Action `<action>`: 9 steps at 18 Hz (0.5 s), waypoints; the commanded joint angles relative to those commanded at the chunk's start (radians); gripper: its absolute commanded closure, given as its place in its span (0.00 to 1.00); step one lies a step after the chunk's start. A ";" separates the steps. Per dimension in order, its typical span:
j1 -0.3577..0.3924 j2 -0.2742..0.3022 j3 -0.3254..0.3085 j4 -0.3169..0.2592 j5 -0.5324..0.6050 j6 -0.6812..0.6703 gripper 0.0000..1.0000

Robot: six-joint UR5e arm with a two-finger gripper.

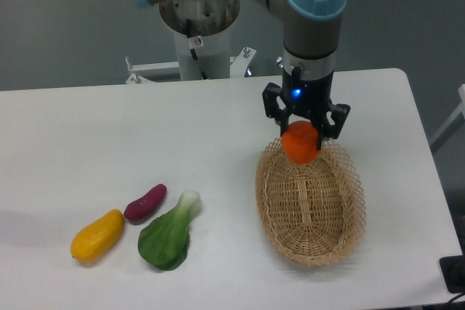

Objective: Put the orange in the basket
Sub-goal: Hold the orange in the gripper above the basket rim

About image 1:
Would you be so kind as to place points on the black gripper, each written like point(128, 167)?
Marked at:
point(308, 99)

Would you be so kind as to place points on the orange fruit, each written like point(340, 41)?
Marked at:
point(300, 142)

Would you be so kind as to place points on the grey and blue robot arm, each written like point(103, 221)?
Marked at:
point(310, 40)

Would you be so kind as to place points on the woven wicker basket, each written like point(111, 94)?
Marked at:
point(313, 214)

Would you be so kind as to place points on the purple sweet potato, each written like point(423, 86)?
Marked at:
point(147, 204)

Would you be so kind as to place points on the green bok choy leaf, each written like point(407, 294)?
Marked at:
point(164, 242)

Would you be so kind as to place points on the black device at table edge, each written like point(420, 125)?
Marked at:
point(452, 268)

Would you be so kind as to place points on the yellow mango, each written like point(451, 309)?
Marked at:
point(96, 239)

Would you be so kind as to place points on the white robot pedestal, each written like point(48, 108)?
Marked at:
point(202, 31)

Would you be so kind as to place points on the white frame at right edge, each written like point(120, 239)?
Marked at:
point(450, 125)

